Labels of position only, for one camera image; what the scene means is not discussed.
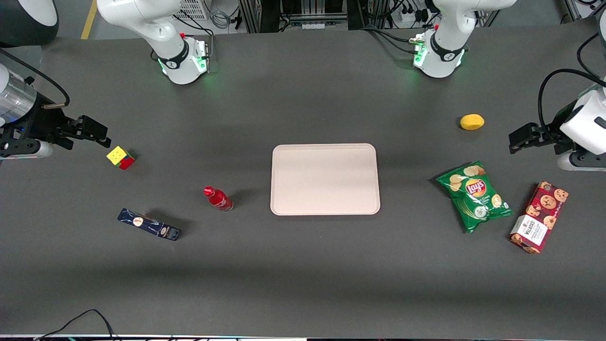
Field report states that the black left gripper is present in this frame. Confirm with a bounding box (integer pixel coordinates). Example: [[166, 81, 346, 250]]
[[509, 100, 580, 155]]

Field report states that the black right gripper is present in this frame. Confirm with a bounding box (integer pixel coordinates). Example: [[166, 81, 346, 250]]
[[0, 110, 112, 157]]

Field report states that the red coke bottle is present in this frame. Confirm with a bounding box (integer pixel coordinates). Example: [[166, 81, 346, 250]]
[[204, 186, 234, 212]]

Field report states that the beige plastic tray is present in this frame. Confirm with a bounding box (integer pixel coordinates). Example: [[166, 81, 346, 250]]
[[270, 144, 381, 216]]

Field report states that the multicoloured rubik's cube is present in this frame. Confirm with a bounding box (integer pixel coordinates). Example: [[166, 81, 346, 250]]
[[106, 146, 136, 170]]

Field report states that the yellow lemon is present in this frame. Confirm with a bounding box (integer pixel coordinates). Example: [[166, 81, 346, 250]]
[[460, 114, 485, 131]]

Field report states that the green Lay's chips bag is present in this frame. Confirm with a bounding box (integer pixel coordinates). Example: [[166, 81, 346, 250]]
[[436, 161, 514, 234]]

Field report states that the red Walkers cookie box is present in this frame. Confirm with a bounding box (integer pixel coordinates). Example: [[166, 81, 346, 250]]
[[509, 181, 569, 255]]

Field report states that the dark blue long box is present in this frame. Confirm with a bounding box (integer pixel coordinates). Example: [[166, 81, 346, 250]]
[[117, 208, 182, 241]]

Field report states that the white perforated box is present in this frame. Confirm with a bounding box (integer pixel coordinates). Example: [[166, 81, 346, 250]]
[[174, 0, 212, 21]]

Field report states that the white power strip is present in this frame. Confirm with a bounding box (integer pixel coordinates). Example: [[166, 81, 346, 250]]
[[399, 9, 428, 27]]

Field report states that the black equipment rack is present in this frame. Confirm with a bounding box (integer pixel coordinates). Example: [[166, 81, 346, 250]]
[[238, 0, 380, 34]]

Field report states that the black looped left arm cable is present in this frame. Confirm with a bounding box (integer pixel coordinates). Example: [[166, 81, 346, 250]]
[[538, 69, 606, 139]]

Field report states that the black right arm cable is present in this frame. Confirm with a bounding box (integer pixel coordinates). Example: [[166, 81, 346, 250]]
[[0, 49, 71, 110]]

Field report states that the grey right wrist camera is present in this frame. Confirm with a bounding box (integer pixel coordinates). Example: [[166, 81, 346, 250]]
[[0, 140, 53, 160]]

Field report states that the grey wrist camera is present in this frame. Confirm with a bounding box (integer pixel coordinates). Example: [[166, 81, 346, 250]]
[[557, 151, 606, 172], [0, 140, 53, 160]]

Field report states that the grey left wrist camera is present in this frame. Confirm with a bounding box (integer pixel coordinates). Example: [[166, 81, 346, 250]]
[[557, 151, 606, 172]]

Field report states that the short black curved cable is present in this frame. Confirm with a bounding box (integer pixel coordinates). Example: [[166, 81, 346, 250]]
[[576, 32, 606, 80]]

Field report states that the black base cable bundle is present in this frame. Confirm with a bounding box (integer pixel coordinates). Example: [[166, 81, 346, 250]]
[[362, 26, 427, 55]]

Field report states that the grey coiled cable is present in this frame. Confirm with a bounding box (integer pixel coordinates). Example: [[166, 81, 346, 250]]
[[210, 9, 233, 30]]

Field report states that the thin black table-edge cable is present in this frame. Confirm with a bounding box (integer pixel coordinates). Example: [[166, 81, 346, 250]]
[[33, 309, 116, 341]]

